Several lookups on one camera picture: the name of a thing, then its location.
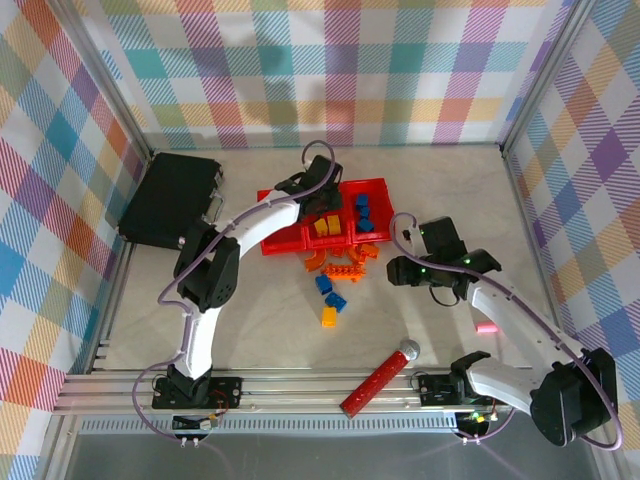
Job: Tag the yellow lego brick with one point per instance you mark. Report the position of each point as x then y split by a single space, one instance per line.
320 227
329 317
333 225

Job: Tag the long orange studded lego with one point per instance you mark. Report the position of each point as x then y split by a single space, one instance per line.
345 272

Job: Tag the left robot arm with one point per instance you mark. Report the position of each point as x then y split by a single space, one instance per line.
210 270

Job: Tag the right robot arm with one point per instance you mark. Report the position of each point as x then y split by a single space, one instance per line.
570 400

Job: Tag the red plastic bin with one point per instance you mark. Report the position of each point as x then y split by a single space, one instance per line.
327 243
380 200
280 245

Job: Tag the large orange curved lego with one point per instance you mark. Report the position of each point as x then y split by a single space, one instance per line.
314 262

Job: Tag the small orange curved lego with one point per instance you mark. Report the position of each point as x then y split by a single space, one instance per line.
354 257

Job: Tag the orange lego brick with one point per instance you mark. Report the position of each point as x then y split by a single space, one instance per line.
371 251

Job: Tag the small pink stick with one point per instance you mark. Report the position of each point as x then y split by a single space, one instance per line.
486 328

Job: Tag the black hard case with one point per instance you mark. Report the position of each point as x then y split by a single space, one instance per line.
165 200

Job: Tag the red glitter toy microphone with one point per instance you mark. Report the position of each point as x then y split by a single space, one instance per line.
380 375

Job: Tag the small connector board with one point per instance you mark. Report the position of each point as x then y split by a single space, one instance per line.
475 417
207 424

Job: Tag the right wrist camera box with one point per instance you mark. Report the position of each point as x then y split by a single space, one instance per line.
412 234

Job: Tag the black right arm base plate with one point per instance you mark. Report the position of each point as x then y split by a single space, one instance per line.
435 390

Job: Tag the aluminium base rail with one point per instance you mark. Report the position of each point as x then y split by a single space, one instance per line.
300 395

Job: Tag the aluminium frame post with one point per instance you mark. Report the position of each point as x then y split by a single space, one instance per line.
108 75
544 75

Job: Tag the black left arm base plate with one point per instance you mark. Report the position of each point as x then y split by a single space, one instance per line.
225 390

